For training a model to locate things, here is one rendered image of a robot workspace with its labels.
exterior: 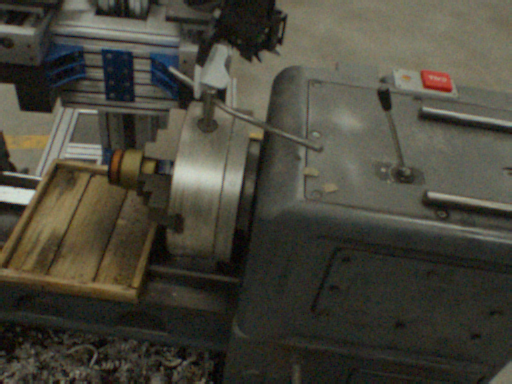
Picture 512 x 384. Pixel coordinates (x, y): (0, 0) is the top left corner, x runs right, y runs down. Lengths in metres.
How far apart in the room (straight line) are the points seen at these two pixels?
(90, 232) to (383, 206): 0.68
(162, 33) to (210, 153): 0.70
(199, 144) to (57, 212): 0.48
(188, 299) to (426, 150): 0.58
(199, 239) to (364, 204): 0.31
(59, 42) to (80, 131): 1.03
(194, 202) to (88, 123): 1.74
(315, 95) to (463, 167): 0.31
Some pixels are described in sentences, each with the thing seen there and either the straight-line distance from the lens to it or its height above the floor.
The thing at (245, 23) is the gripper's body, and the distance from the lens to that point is 0.76.
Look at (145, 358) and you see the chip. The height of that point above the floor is 0.57.
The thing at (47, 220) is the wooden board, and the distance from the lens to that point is 1.30.
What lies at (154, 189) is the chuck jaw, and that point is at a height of 1.11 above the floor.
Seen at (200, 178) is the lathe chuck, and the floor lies 1.19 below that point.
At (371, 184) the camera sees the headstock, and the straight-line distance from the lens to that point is 0.90.
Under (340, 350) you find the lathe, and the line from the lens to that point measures 1.16.
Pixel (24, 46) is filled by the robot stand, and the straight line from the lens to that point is 1.51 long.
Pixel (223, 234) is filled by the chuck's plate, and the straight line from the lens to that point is 0.97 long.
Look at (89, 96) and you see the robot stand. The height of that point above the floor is 0.85.
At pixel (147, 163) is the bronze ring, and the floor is 1.11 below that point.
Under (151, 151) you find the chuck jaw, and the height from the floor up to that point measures 1.13.
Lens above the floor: 1.84
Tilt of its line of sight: 46 degrees down
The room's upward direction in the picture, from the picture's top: 10 degrees clockwise
